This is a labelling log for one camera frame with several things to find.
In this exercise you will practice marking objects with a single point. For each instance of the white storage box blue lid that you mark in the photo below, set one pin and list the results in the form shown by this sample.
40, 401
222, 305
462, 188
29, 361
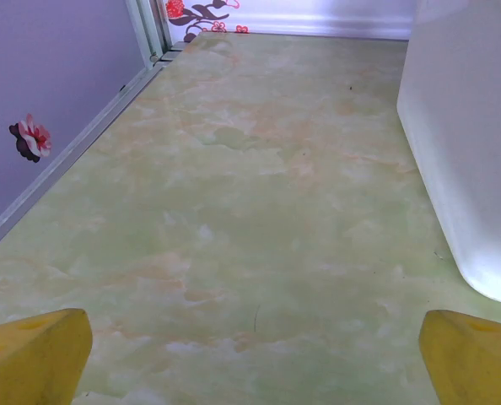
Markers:
465, 126

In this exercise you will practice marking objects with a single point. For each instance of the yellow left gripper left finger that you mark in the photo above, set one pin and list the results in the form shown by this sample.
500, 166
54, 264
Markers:
27, 363

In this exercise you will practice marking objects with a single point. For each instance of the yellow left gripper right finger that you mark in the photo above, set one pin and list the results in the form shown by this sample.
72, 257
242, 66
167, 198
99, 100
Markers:
474, 363

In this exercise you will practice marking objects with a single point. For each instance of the aluminium frame post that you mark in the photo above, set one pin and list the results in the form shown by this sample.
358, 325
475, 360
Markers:
147, 34

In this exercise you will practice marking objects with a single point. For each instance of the aluminium table edge rail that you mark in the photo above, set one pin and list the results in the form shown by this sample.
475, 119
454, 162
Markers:
65, 160

